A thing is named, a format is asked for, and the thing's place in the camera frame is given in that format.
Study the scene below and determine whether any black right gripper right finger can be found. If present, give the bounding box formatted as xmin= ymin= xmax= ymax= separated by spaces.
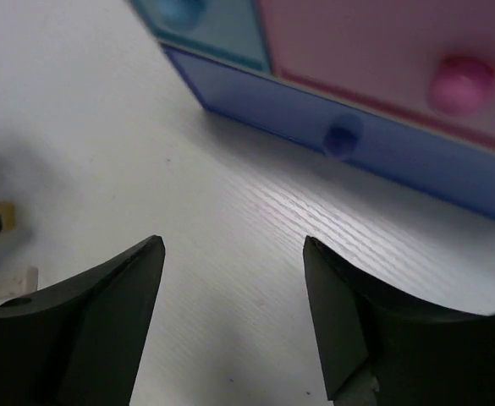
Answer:
xmin=303 ymin=237 xmax=495 ymax=405

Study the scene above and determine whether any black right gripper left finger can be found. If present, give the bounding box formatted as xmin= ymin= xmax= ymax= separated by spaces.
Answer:
xmin=0 ymin=236 xmax=164 ymax=405

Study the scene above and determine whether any yellow eraser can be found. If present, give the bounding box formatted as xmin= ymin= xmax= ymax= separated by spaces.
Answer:
xmin=0 ymin=201 xmax=16 ymax=232

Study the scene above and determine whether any dark blue drawer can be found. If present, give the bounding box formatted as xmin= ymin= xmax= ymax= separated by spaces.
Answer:
xmin=162 ymin=45 xmax=495 ymax=219

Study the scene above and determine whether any light blue drawer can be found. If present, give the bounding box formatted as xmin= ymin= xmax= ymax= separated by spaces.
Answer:
xmin=129 ymin=0 xmax=270 ymax=72

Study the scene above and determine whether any pink drawer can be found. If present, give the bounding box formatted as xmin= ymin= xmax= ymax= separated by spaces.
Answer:
xmin=257 ymin=1 xmax=495 ymax=150

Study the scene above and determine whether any white dirty eraser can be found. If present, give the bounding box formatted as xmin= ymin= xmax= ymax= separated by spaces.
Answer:
xmin=0 ymin=266 xmax=39 ymax=300

